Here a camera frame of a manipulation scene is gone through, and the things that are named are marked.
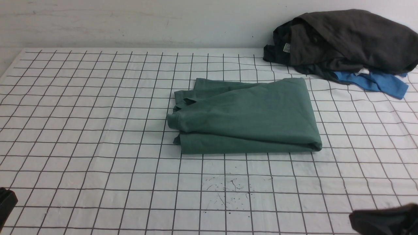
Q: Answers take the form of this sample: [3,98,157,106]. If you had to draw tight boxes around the blue garment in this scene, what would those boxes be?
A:
[333,71,409,100]

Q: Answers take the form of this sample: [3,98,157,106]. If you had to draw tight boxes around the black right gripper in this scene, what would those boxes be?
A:
[349,203,418,235]

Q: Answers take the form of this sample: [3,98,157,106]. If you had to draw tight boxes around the white grid-pattern tablecloth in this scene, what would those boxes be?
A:
[0,49,418,235]

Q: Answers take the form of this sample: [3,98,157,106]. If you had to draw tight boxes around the dark grey garment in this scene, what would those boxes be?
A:
[263,9,418,82]

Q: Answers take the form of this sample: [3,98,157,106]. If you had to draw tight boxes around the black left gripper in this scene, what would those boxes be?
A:
[0,187,18,227]

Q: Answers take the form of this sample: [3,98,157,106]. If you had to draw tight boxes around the green long-sleeve top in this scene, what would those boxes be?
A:
[166,78,322,154]

